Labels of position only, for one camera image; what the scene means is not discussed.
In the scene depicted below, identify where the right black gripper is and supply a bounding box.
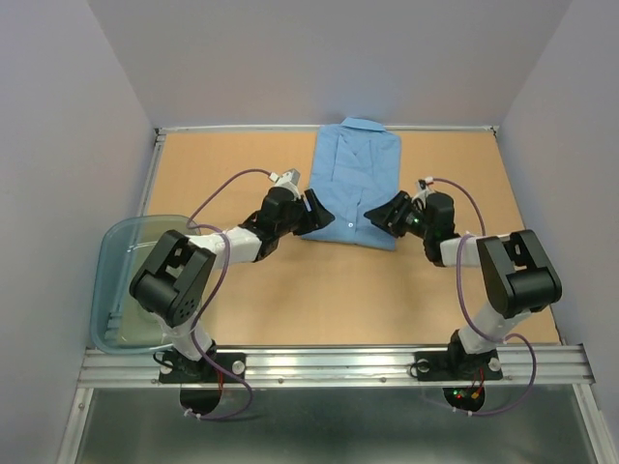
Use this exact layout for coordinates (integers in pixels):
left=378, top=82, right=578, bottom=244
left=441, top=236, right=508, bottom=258
left=361, top=189, right=432, bottom=239

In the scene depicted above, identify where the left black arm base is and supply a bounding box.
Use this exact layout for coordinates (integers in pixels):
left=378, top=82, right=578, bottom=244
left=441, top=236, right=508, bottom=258
left=153, top=350, right=247, bottom=385

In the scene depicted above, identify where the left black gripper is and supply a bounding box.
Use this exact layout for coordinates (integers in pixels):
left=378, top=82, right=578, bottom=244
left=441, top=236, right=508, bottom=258
left=275, top=189, right=334, bottom=237

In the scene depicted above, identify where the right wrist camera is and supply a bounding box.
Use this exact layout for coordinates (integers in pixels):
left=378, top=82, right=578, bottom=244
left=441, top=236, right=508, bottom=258
left=414, top=177, right=434, bottom=203

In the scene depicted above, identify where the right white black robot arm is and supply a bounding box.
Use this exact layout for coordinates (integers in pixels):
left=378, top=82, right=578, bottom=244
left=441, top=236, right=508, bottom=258
left=365, top=191, right=562, bottom=382

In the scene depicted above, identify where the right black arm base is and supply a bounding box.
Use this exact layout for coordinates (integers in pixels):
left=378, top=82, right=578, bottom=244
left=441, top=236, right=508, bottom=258
left=409, top=351, right=503, bottom=383

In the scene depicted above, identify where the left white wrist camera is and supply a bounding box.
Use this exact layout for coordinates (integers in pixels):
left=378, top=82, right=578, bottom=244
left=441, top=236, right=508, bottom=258
left=268, top=168, right=301, bottom=191

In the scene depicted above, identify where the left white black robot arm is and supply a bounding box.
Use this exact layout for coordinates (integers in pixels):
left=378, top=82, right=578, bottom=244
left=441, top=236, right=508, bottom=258
left=129, top=187, right=335, bottom=384

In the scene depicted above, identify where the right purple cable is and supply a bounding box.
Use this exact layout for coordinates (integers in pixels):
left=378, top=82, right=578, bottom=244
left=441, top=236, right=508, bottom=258
left=418, top=177, right=537, bottom=420

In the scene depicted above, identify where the light blue long sleeve shirt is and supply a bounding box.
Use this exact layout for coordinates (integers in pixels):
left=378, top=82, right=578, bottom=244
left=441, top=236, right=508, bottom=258
left=303, top=117, right=401, bottom=251

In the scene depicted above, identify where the aluminium front rail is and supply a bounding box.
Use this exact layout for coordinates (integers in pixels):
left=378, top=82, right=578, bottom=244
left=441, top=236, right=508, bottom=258
left=77, top=344, right=595, bottom=390

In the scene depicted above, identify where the clear blue plastic bin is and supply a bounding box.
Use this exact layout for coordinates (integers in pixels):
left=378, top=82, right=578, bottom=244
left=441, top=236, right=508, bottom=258
left=90, top=215, right=190, bottom=355

